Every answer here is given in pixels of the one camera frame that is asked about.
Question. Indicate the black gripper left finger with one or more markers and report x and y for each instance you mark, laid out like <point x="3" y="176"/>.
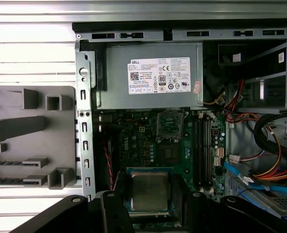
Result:
<point x="116" y="216"/>

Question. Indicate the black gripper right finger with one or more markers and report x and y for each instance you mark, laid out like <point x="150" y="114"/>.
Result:
<point x="199" y="213"/>

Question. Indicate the silver topped CPU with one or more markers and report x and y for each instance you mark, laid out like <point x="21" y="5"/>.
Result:
<point x="149" y="191"/>

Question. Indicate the metal CPU socket cover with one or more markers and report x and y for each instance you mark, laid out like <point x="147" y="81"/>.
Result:
<point x="159" y="126"/>

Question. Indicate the CPU socket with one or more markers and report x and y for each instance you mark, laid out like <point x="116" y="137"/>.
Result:
<point x="169" y="154"/>

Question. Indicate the black case fan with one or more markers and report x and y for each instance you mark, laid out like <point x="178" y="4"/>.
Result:
<point x="98" y="167"/>

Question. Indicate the RAM slot white clips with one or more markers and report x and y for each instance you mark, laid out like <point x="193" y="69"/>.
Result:
<point x="210" y="153"/>
<point x="201" y="153"/>

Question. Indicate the RAM slot black clips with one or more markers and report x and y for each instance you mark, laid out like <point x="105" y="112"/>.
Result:
<point x="205" y="153"/>
<point x="196" y="153"/>

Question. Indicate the green motherboard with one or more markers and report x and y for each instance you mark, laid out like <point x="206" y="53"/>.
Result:
<point x="138" y="145"/>

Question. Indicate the grey metal disk bay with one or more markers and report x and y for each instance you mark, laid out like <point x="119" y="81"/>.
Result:
<point x="279" y="201"/>

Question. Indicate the black open PC case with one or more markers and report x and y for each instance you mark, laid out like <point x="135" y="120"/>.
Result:
<point x="85" y="136"/>

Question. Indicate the grey parts rack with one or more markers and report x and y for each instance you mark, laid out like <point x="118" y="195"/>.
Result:
<point x="61" y="136"/>

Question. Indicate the dark RAM stick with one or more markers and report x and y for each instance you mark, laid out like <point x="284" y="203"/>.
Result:
<point x="10" y="180"/>

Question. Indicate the grey power supply white label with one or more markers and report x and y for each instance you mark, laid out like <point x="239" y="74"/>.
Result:
<point x="116" y="97"/>

